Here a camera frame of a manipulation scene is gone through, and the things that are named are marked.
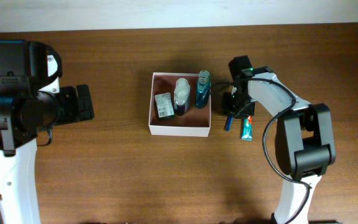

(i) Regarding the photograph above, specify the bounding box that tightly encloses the blue disposable razor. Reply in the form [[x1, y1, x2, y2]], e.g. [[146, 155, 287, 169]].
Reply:
[[224, 115, 233, 131]]

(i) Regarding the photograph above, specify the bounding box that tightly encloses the green red toothpaste tube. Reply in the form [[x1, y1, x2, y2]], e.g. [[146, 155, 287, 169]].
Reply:
[[241, 116, 253, 141]]

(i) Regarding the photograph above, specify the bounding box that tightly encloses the teal mouthwash bottle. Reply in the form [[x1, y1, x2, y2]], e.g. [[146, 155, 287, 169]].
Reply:
[[195, 70, 211, 108]]

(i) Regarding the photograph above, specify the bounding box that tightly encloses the green white soap box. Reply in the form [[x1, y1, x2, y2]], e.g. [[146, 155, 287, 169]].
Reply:
[[154, 92, 175, 118]]

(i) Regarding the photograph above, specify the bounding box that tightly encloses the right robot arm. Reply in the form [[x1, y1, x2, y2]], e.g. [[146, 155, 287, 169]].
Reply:
[[223, 55, 336, 223]]

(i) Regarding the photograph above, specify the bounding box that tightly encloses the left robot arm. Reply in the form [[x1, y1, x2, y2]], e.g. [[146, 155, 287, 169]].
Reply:
[[0, 40, 94, 223]]

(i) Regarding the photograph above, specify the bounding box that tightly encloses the white cardboard box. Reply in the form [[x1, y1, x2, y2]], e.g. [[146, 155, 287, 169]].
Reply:
[[149, 72, 212, 137]]

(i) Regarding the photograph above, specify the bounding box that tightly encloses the right black cable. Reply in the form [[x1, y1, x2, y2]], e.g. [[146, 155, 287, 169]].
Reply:
[[209, 77, 312, 224]]

